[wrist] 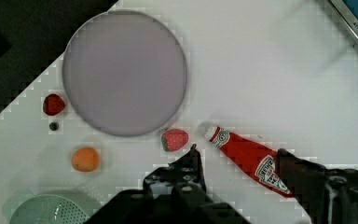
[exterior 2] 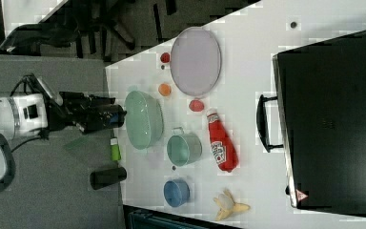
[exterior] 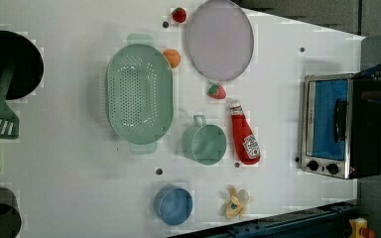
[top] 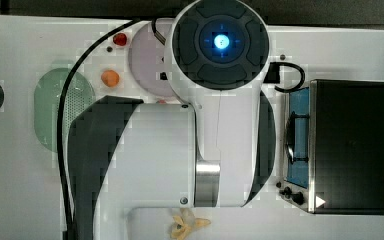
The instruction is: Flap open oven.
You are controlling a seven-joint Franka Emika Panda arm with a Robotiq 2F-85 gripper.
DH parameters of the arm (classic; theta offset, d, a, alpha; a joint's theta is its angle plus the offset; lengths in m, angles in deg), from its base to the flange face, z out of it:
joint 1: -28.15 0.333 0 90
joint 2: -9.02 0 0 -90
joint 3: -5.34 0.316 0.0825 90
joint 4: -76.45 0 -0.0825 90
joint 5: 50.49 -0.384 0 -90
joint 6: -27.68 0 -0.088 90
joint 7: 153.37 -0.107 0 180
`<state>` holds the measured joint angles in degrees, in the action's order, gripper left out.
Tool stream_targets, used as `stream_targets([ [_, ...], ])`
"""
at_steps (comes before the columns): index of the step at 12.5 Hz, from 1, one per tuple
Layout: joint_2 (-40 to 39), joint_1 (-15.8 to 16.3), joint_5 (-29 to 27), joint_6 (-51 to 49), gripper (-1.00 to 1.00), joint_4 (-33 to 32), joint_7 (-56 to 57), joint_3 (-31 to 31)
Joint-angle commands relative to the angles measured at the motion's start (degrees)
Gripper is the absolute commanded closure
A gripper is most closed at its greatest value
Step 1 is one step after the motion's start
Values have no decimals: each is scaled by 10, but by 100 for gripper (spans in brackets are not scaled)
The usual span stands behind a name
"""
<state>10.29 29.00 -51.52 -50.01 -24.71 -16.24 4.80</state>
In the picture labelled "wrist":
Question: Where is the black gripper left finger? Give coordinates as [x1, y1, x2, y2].
[143, 144, 206, 198]

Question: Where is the orange toy fruit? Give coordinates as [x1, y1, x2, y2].
[71, 147, 100, 173]

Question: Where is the red ketchup bottle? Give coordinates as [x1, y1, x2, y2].
[205, 124, 293, 198]

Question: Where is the light red toy strawberry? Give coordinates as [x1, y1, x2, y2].
[161, 129, 189, 152]

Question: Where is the grey round plate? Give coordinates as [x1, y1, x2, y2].
[62, 10, 188, 137]

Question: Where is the green perforated colander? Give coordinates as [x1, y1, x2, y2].
[2, 189, 102, 224]

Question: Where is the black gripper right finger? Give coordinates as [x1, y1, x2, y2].
[275, 148, 339, 224]

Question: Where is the dark red toy strawberry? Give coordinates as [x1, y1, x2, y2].
[43, 94, 65, 116]

